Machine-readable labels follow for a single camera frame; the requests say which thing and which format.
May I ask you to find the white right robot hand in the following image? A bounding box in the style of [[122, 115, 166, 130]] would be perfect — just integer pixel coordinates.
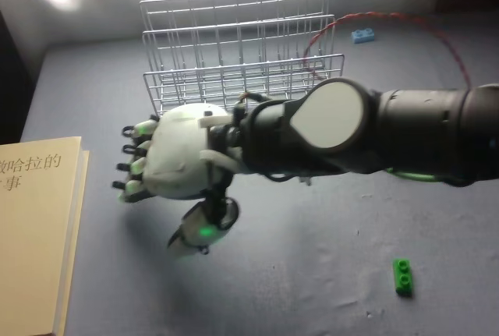
[[111, 104, 241, 261]]

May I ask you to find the beige book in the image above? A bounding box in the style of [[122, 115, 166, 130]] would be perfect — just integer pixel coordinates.
[[0, 136, 90, 335]]

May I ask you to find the grey table cloth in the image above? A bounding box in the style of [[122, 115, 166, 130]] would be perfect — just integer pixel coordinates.
[[0, 10, 499, 336]]

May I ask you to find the blue toy brick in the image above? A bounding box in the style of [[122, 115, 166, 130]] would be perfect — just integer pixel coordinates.
[[349, 28, 376, 44]]

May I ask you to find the green toy brick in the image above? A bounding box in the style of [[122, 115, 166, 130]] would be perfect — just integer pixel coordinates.
[[391, 257, 414, 297]]

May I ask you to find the silver wire file rack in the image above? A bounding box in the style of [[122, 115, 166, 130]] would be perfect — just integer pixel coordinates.
[[135, 0, 345, 129]]

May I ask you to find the green cable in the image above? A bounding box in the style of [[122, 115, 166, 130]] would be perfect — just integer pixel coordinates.
[[385, 170, 461, 186]]

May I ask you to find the red twisted cable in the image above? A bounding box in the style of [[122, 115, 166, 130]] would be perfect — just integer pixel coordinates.
[[303, 11, 472, 90]]

